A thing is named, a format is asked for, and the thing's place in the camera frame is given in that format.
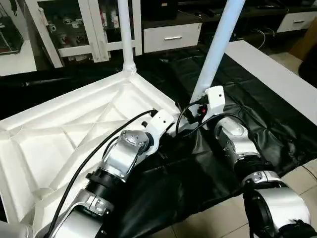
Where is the white drawer unit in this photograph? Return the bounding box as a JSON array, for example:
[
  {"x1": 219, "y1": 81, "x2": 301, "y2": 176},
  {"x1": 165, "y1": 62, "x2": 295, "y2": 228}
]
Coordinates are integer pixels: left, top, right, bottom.
[
  {"x1": 276, "y1": 12, "x2": 317, "y2": 33},
  {"x1": 142, "y1": 22, "x2": 203, "y2": 54}
]

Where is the white glass door cabinet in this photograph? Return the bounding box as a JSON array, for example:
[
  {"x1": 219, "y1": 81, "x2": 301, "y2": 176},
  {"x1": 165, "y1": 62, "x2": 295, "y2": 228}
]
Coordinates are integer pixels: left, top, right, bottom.
[{"x1": 26, "y1": 0, "x2": 143, "y2": 69}]

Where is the black shiny table mat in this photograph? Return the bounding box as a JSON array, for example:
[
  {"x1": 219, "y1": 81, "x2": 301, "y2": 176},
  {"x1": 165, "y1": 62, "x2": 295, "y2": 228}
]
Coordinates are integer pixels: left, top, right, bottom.
[{"x1": 0, "y1": 48, "x2": 317, "y2": 238}]

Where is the black box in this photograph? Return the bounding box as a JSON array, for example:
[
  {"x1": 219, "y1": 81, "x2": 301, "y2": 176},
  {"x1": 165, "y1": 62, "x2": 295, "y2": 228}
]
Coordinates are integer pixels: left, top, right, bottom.
[{"x1": 145, "y1": 0, "x2": 178, "y2": 21}]

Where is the glass tank metal frame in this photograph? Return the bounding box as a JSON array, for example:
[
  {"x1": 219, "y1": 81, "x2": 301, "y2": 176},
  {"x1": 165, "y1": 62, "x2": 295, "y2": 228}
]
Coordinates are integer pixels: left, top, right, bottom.
[{"x1": 0, "y1": 14, "x2": 24, "y2": 54}]

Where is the white floor cable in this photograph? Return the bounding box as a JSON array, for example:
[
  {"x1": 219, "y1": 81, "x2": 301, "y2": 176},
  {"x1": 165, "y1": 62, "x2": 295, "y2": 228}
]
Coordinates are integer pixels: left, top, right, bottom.
[{"x1": 255, "y1": 28, "x2": 277, "y2": 49}]

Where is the white plastic table top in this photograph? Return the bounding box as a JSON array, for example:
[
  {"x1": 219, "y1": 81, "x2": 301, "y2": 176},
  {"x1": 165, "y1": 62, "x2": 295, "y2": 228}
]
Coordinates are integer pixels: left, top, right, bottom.
[{"x1": 0, "y1": 70, "x2": 199, "y2": 234}]

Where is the dark brown round pouf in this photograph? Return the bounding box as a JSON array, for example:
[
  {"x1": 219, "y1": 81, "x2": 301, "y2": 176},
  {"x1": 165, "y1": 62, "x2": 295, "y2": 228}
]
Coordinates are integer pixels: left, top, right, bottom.
[{"x1": 298, "y1": 47, "x2": 317, "y2": 78}]

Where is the white side table board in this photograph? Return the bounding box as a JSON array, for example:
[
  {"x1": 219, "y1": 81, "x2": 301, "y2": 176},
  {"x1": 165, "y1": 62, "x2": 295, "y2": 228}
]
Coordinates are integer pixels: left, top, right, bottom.
[{"x1": 224, "y1": 41, "x2": 317, "y2": 134}]

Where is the white plastic table leg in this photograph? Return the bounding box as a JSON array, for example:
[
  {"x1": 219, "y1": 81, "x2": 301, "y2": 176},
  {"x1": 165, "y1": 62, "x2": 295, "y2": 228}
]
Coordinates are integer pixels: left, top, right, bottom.
[
  {"x1": 189, "y1": 0, "x2": 246, "y2": 105},
  {"x1": 117, "y1": 0, "x2": 137, "y2": 75}
]

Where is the brown cardboard box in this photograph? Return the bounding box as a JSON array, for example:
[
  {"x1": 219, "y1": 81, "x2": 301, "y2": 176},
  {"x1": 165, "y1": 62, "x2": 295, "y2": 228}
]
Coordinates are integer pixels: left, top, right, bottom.
[{"x1": 289, "y1": 21, "x2": 317, "y2": 61}]

